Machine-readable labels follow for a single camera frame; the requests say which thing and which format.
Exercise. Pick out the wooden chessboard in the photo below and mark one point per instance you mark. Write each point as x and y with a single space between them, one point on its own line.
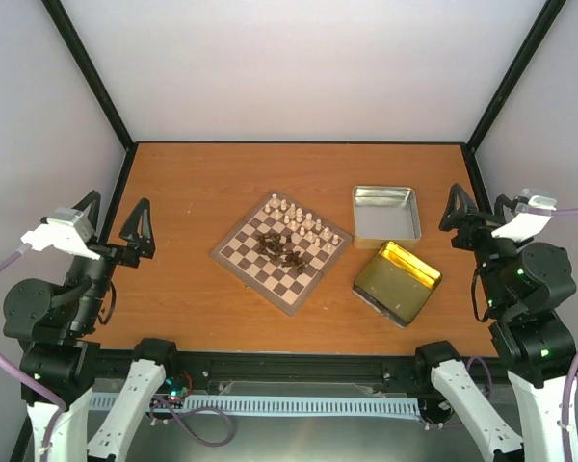
281 286

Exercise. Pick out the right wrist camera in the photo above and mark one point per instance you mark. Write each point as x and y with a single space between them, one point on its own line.
533 213

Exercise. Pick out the black enclosure frame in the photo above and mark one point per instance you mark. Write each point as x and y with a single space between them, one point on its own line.
435 161

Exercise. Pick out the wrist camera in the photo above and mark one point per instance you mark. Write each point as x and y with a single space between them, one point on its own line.
533 213
67 230

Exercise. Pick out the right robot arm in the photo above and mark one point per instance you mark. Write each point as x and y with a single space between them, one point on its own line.
525 282

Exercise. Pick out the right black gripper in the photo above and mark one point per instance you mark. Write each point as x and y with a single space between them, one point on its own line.
465 208

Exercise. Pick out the light blue cable duct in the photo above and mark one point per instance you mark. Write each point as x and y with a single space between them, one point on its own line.
257 406

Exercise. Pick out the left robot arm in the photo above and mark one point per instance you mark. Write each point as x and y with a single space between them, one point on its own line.
51 321

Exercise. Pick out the silver open tin box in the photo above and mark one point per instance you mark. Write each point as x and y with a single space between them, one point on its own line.
383 214

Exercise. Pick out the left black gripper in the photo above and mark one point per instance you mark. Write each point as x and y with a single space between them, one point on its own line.
140 242

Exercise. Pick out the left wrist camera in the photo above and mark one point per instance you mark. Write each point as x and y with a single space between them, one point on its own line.
67 230

